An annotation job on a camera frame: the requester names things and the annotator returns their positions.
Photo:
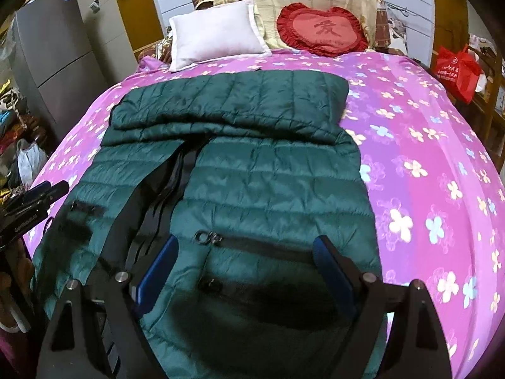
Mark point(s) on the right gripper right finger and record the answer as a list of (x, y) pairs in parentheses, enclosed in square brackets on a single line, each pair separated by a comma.
[(416, 345)]

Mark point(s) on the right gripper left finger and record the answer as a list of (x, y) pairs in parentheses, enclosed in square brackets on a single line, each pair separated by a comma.
[(95, 331)]

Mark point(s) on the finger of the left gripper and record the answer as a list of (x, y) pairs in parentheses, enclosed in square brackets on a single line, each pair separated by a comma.
[(56, 192), (28, 197)]

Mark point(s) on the dark green puffer jacket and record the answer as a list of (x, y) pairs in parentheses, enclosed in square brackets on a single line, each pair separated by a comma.
[(245, 170)]

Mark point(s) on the white plastic bag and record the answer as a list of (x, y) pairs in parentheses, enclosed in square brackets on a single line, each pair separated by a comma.
[(30, 161)]

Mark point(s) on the grey refrigerator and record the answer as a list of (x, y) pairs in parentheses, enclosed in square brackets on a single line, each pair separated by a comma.
[(54, 64)]

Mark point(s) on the pink floral bed cover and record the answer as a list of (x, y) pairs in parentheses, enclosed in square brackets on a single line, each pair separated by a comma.
[(438, 199)]

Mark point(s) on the brown floral bed sheet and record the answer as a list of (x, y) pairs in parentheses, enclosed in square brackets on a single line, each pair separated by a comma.
[(160, 50)]

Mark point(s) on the white rectangular pillow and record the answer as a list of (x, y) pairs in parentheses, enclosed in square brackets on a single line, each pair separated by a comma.
[(226, 30)]

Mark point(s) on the wooden shelf unit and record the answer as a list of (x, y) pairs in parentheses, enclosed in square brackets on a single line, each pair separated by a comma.
[(489, 97)]

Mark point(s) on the red shopping bag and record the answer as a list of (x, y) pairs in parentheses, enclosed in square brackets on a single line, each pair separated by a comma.
[(458, 72)]

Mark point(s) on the red heart-shaped cushion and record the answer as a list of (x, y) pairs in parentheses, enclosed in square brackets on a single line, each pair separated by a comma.
[(328, 33)]

